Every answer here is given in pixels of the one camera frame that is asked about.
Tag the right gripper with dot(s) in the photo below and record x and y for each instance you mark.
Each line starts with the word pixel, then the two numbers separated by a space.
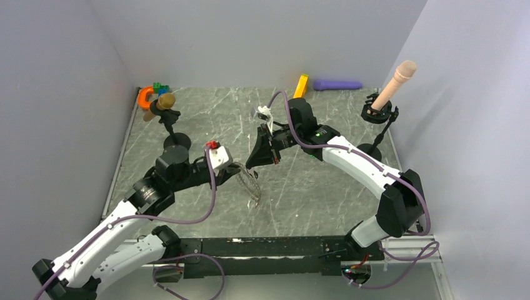
pixel 263 152

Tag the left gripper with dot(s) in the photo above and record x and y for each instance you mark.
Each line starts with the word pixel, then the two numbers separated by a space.
pixel 220 175

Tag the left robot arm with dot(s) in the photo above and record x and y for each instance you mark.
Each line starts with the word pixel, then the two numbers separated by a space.
pixel 94 263

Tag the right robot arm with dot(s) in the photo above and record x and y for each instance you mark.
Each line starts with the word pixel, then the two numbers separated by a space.
pixel 401 201

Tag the yellow block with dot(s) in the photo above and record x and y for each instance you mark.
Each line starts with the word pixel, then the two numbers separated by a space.
pixel 302 86

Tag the left black microphone stand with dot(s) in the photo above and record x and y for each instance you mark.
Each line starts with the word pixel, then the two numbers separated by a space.
pixel 168 118

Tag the purple cylinder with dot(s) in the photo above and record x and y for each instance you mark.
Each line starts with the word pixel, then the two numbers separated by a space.
pixel 324 85

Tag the brown microphone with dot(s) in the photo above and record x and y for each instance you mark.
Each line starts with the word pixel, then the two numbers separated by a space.
pixel 164 103

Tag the orange horseshoe toy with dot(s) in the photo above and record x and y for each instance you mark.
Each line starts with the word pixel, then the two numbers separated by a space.
pixel 143 97

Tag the green toy brick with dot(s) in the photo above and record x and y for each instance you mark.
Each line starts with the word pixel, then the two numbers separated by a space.
pixel 157 86

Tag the beige microphone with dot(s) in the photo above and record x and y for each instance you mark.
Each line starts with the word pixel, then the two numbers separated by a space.
pixel 403 73

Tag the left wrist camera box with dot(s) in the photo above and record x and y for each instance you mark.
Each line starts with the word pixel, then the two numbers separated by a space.
pixel 219 155

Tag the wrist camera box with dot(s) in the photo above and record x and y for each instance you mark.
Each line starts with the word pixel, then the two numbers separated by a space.
pixel 219 155
pixel 264 113

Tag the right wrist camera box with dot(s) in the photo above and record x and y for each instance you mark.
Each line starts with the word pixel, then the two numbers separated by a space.
pixel 264 113

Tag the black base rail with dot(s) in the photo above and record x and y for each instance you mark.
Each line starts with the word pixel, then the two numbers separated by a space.
pixel 234 256

